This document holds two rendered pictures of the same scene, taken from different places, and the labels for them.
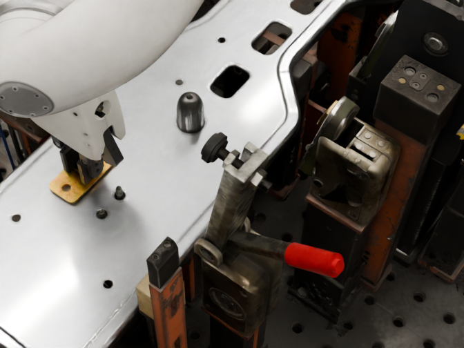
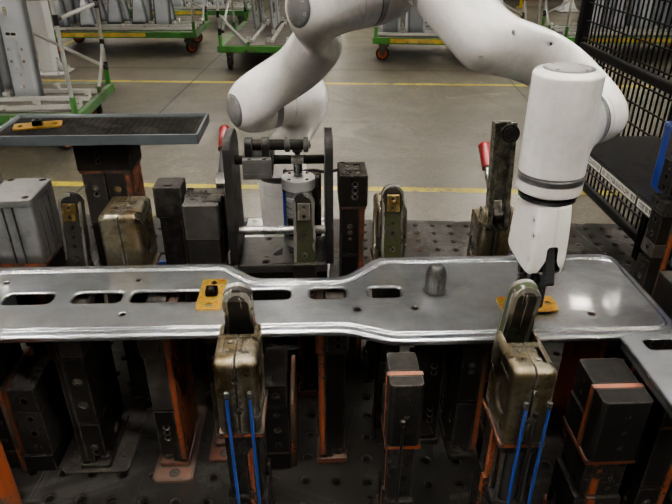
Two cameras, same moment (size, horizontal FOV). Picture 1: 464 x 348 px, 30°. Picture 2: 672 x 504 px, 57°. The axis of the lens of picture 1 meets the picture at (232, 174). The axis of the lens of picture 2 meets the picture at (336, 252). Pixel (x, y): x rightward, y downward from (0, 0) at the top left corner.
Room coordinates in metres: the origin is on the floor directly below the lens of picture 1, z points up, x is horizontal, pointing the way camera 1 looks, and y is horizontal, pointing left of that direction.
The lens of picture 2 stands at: (1.20, 0.59, 1.50)
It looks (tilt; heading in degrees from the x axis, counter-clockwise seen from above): 29 degrees down; 233
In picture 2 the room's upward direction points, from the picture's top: straight up
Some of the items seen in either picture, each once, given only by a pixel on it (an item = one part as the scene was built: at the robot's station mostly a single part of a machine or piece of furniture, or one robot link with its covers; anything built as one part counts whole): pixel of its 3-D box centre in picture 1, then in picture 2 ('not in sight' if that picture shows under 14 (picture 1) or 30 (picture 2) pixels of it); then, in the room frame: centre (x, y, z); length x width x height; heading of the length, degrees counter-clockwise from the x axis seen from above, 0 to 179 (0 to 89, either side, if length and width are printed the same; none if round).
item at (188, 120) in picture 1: (190, 112); (435, 281); (0.60, 0.05, 1.02); 0.03 x 0.03 x 0.07
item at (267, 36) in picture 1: (264, 114); (330, 372); (0.73, -0.04, 0.84); 0.12 x 0.05 x 0.29; 55
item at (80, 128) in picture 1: (68, 97); (541, 223); (0.52, 0.16, 1.14); 0.10 x 0.07 x 0.11; 55
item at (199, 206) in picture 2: not in sight; (214, 288); (0.79, -0.33, 0.89); 0.13 x 0.11 x 0.38; 55
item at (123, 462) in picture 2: not in sight; (90, 378); (1.05, -0.27, 0.84); 0.13 x 0.11 x 0.29; 55
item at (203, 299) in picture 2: not in sight; (211, 291); (0.87, -0.15, 1.01); 0.08 x 0.04 x 0.01; 55
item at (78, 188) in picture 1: (84, 168); (527, 301); (0.52, 0.16, 1.01); 0.08 x 0.04 x 0.01; 145
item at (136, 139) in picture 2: not in sight; (104, 128); (0.87, -0.55, 1.16); 0.37 x 0.14 x 0.02; 145
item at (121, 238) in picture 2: not in sight; (140, 302); (0.92, -0.37, 0.89); 0.13 x 0.11 x 0.38; 55
